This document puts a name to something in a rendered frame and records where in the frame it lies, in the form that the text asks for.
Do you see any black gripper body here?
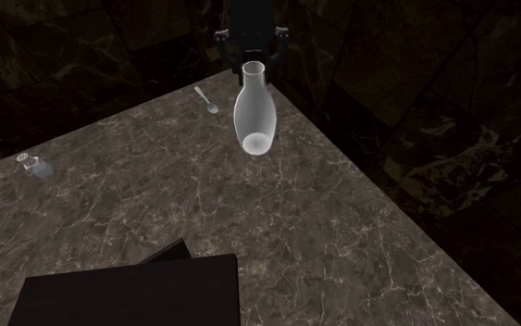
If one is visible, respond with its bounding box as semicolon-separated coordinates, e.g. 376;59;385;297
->
229;0;278;65

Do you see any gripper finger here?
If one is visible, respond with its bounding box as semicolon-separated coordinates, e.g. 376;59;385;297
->
214;28;245;88
263;26;290;87

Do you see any silver spoon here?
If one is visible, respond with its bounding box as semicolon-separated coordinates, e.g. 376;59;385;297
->
193;85;220;115

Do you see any clear glass vase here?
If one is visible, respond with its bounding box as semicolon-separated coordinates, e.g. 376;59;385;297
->
232;60;278;157

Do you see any small glass shaker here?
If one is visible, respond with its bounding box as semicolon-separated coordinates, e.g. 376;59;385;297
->
16;152;55;180

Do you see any black robot stand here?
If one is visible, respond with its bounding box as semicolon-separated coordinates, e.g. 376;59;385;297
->
6;237;242;326

